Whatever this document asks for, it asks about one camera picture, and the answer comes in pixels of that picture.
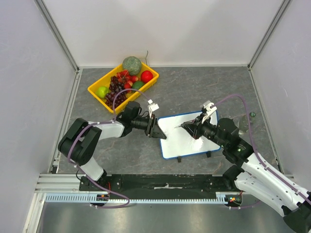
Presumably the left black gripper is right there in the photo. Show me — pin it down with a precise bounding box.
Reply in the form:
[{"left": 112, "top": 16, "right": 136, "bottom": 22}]
[{"left": 132, "top": 114, "right": 166, "bottom": 140}]

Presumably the blue framed whiteboard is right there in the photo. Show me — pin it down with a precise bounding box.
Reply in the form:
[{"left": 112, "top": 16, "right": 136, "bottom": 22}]
[{"left": 158, "top": 111, "right": 220, "bottom": 160}]

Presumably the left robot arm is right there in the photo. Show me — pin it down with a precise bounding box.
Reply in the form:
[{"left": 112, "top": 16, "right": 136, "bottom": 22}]
[{"left": 58, "top": 101, "right": 167, "bottom": 191}]

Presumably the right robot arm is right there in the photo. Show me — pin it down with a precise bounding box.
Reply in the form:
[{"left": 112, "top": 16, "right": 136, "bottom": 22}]
[{"left": 180, "top": 114, "right": 311, "bottom": 233}]

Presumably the dark green lime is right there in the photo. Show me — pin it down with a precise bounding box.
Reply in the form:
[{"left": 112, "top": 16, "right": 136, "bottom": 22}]
[{"left": 132, "top": 81, "right": 145, "bottom": 93}]

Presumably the glass soda bottle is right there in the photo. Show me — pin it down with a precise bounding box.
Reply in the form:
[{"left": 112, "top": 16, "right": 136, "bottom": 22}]
[{"left": 237, "top": 112, "right": 256, "bottom": 135}]

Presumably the red apple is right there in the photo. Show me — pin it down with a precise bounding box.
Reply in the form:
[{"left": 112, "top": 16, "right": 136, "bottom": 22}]
[{"left": 140, "top": 70, "right": 154, "bottom": 83}]

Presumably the yellow plastic tray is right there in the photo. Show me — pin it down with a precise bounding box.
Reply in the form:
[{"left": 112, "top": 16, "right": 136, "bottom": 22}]
[{"left": 87, "top": 63, "right": 159, "bottom": 114}]

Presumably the purple grape bunch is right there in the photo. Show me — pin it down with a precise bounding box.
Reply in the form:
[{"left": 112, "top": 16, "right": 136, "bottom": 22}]
[{"left": 105, "top": 76, "right": 127, "bottom": 108}]

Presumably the red fruit cluster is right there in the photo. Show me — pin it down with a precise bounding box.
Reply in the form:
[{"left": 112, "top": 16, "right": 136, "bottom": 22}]
[{"left": 116, "top": 69, "right": 139, "bottom": 89}]

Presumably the light green apple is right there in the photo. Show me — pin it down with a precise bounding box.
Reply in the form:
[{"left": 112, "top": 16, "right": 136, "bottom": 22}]
[{"left": 95, "top": 86, "right": 110, "bottom": 99}]

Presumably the green melon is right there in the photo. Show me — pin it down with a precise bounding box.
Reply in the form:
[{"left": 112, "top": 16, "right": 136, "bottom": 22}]
[{"left": 122, "top": 56, "right": 142, "bottom": 76}]

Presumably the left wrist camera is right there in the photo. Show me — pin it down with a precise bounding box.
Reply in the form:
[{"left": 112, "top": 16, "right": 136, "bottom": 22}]
[{"left": 147, "top": 99, "right": 159, "bottom": 118}]

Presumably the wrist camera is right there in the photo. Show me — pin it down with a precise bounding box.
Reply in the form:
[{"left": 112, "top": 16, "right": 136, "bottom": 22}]
[
  {"left": 200, "top": 100, "right": 217, "bottom": 124},
  {"left": 147, "top": 99, "right": 159, "bottom": 118}
]

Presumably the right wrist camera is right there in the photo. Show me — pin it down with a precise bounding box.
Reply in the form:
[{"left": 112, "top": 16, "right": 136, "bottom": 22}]
[{"left": 200, "top": 100, "right": 217, "bottom": 124}]

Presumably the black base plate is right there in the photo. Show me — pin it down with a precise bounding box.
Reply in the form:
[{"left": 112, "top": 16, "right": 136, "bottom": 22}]
[{"left": 79, "top": 173, "right": 253, "bottom": 200}]

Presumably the light blue cable duct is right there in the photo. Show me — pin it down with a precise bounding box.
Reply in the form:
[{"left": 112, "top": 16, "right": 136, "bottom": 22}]
[{"left": 45, "top": 193, "right": 228, "bottom": 204}]

